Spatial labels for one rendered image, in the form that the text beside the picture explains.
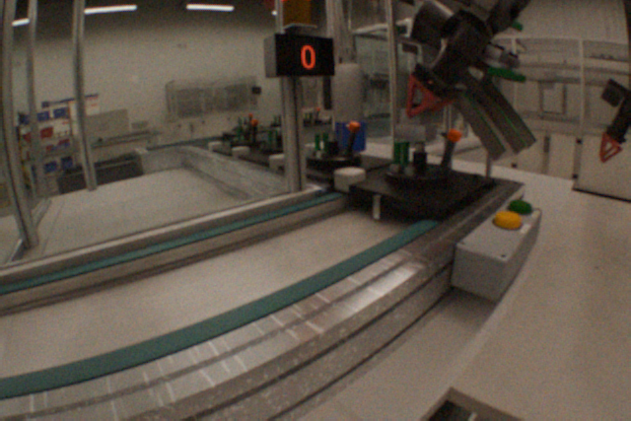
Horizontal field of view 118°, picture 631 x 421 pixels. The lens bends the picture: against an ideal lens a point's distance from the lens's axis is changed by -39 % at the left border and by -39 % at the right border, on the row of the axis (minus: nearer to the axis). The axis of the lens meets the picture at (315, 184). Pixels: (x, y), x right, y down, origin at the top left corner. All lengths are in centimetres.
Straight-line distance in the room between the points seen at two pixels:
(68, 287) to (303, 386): 33
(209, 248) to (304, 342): 27
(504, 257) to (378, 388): 20
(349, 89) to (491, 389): 138
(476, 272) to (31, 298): 58
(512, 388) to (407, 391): 11
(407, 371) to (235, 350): 19
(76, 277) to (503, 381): 53
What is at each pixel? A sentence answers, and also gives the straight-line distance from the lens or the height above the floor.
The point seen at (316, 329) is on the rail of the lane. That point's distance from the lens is 25.
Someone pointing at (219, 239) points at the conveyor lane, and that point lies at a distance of 47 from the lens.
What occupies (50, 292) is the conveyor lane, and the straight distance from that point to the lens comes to 48.
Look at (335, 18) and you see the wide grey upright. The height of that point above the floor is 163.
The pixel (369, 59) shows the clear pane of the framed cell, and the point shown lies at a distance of 185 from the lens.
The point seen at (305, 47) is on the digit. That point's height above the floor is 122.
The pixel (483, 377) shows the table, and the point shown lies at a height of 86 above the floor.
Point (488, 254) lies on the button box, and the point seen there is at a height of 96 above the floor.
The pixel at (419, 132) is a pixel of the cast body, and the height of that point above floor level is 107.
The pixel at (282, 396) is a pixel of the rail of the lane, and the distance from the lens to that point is 27.
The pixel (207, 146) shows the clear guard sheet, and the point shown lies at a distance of 50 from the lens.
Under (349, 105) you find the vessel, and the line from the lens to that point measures 151.
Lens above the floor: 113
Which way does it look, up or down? 16 degrees down
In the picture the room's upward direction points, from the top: 3 degrees counter-clockwise
